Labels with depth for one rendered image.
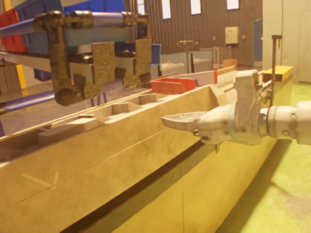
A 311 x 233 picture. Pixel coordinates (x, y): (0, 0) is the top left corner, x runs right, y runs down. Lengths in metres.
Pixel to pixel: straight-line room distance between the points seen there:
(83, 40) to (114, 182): 0.36
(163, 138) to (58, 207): 0.38
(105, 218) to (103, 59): 0.42
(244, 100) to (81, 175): 0.39
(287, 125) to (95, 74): 0.33
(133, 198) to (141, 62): 0.40
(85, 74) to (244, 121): 0.29
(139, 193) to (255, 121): 0.43
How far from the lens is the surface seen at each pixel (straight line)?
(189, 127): 0.45
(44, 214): 0.53
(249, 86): 0.39
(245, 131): 0.39
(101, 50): 0.37
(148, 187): 0.70
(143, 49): 0.44
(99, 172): 0.56
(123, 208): 0.65
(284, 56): 6.47
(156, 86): 1.77
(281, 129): 0.38
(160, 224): 0.85
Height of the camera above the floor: 1.19
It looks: 19 degrees down
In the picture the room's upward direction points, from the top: 5 degrees counter-clockwise
